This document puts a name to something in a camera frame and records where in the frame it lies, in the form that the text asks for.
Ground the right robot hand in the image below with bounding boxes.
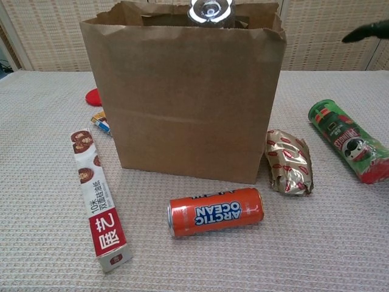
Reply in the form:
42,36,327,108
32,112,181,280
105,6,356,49
342,19,389,43

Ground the green chips can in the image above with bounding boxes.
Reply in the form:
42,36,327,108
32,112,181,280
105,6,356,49
308,99,389,185

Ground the gold red snack bag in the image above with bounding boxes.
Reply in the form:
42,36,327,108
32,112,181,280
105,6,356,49
265,129,315,197

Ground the transparent plastic bottle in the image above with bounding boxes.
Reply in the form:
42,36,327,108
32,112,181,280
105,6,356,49
187,0,233,29

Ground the brown paper bag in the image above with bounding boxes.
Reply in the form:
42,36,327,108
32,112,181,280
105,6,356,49
79,0,287,186

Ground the orange soda can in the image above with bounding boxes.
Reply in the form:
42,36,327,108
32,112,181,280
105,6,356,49
167,187,264,238

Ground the yellow snack packet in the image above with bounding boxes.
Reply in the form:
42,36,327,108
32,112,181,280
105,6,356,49
91,111,112,134

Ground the long baking paper box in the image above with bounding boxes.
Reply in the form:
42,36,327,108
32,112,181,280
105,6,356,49
70,127,134,274

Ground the beige folding screen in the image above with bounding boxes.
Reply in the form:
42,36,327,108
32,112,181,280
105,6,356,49
0,0,389,73

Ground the red plastic disc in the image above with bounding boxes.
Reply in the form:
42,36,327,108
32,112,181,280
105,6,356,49
84,88,103,107

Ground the white woven tablecloth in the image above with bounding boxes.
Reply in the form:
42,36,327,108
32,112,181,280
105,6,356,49
0,70,389,292

